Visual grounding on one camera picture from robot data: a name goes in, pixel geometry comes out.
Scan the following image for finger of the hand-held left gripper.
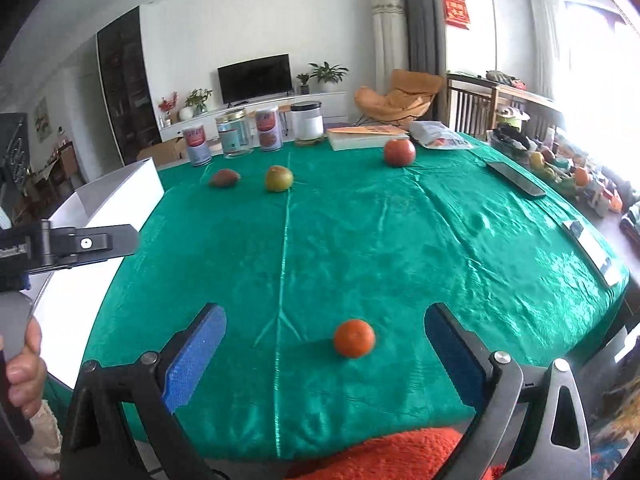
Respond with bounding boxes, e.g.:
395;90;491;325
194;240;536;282
40;220;141;272

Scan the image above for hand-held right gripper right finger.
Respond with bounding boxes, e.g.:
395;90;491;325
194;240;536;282
424;302;593;480

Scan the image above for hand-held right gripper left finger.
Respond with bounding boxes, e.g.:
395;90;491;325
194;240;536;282
60;302;228;480

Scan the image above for white foam box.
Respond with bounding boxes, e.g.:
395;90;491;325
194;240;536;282
32;156;166;391

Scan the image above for small orange tangerine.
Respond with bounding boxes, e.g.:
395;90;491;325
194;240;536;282
333;318;376;359

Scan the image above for brown oval fruit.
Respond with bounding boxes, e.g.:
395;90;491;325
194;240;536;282
208;168;242;189

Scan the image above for greenish yellow orange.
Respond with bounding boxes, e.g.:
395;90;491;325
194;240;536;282
264;165;294;193

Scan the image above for red tomato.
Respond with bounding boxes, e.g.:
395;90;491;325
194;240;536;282
383;137;417;168

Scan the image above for person's left hand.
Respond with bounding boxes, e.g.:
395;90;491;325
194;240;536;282
5;317;49;418

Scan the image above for cardboard box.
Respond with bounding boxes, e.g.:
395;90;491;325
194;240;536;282
137;136;188;167

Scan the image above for orange fleece garment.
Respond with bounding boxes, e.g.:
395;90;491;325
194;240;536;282
285;427;506;480

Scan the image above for green tablecloth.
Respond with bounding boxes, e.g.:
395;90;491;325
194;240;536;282
82;132;630;461

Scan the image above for red label tin can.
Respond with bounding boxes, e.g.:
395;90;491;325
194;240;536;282
182;125;212;167
255;106;283;152

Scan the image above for red flowers in vase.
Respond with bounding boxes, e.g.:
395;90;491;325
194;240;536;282
158;91;179;128

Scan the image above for dark glass display cabinet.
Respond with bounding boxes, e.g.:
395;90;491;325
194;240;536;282
96;6;163;166

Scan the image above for white flat card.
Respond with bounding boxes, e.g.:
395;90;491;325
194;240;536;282
561;220;618;288

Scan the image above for glass jar teal label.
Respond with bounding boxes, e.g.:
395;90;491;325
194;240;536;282
215;108;254;159

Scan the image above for leafy potted plant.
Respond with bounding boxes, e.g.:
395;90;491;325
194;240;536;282
185;88;213;115

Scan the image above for floral sofa cover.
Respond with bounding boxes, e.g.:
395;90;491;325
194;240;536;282
590;385;640;480

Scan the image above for pile of toys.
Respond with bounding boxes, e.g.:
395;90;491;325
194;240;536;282
490;120;626;218

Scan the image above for printed plastic bag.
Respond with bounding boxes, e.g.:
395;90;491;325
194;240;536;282
409;120;473;151

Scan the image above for flat screen television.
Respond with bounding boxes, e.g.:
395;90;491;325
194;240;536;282
217;53;293;106

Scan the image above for thick book orange cover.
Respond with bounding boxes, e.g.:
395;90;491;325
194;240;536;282
326;125;411;152

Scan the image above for white jar black lid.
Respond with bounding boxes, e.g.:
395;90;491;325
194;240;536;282
290;101;325;142

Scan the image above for wooden crib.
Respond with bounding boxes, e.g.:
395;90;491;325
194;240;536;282
445;72;566;141

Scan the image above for orange lounge chair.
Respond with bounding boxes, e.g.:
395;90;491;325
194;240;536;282
354;69;444;126

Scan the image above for white television cabinet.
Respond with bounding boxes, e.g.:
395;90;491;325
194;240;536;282
160;91;348;143

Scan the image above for dark bag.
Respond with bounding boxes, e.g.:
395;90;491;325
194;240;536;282
485;70;526;91

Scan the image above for large green potted plant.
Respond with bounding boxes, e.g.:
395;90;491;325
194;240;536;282
308;61;349;93

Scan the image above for window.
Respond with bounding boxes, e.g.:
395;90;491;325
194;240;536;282
565;0;640;171

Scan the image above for standing air conditioner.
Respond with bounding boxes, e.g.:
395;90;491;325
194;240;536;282
370;0;408;93

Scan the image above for white curtain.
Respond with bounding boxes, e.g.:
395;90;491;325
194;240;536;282
527;0;566;101

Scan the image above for grey curtain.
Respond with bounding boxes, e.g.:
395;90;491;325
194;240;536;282
390;0;446;78

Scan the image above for framed wall picture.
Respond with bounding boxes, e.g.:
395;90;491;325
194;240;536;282
34;97;53;143

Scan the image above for red wall poster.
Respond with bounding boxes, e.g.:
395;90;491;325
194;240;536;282
441;0;471;31

